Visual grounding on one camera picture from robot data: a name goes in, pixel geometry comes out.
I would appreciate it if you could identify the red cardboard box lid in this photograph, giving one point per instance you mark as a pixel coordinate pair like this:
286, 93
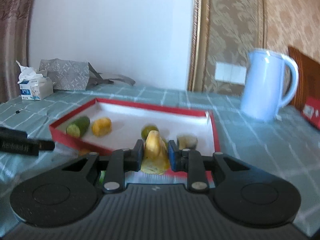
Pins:
311, 112

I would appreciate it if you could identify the checked teal tablecloth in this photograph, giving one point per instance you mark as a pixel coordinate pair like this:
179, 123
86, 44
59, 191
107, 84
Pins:
287, 147

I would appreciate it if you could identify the long cucumber piece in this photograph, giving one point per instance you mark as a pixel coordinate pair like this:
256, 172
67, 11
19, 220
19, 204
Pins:
101, 178

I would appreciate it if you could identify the white tissue pack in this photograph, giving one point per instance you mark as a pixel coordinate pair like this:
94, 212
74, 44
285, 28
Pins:
34, 84

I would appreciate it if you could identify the gold wall moulding frame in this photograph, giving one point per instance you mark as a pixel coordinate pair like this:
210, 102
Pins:
224, 31

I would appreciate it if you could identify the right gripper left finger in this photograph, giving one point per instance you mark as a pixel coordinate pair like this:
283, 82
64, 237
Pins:
118, 163

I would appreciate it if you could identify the yellow pepper piece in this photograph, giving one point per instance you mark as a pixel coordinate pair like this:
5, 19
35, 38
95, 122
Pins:
101, 127

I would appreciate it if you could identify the eggplant piece dark skin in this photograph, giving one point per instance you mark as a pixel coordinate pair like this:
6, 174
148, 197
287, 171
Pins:
189, 141

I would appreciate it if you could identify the white wall switch panel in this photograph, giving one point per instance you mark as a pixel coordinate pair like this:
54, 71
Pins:
230, 73

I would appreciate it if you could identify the yellow fruit wedge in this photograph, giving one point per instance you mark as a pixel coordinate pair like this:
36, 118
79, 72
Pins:
155, 158

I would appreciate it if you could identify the small orange round fruit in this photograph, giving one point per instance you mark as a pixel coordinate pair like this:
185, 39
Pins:
83, 152

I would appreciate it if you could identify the light blue electric kettle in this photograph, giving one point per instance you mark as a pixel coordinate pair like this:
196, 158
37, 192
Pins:
263, 92

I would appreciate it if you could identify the pink patterned curtain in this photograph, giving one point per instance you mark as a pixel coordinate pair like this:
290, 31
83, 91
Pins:
13, 39

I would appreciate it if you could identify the short cucumber half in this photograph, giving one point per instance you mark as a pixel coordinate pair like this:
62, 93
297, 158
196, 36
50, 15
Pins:
78, 127

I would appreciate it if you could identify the grey patterned gift bag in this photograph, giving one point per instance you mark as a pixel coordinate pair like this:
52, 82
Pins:
74, 75

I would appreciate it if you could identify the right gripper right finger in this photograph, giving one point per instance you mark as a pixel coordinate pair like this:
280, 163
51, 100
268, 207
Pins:
199, 169

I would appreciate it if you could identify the red shallow cardboard tray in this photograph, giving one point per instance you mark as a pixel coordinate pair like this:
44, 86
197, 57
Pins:
128, 120

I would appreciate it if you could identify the green tomato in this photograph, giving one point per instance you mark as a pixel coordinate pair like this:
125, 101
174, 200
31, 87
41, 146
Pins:
146, 130

